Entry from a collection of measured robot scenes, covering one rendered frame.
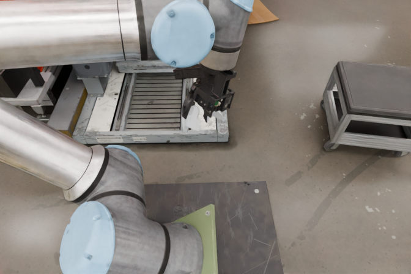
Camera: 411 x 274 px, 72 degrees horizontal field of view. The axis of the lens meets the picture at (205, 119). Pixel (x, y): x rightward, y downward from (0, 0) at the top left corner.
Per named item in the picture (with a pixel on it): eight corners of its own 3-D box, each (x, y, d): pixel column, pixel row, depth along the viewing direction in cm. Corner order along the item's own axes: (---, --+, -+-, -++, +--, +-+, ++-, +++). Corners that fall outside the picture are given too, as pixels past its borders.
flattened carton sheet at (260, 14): (250, -8, 270) (250, -12, 268) (278, 20, 236) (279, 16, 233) (220, -4, 264) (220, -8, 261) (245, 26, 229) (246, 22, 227)
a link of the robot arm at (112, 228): (126, 306, 63) (46, 296, 53) (125, 236, 76) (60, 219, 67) (170, 268, 58) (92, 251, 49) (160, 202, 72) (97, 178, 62)
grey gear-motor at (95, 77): (128, 56, 189) (115, 5, 163) (116, 101, 161) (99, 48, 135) (101, 57, 189) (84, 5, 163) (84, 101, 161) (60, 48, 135)
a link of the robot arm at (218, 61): (191, 37, 60) (221, 30, 66) (187, 57, 63) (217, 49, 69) (220, 57, 56) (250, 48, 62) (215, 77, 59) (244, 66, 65)
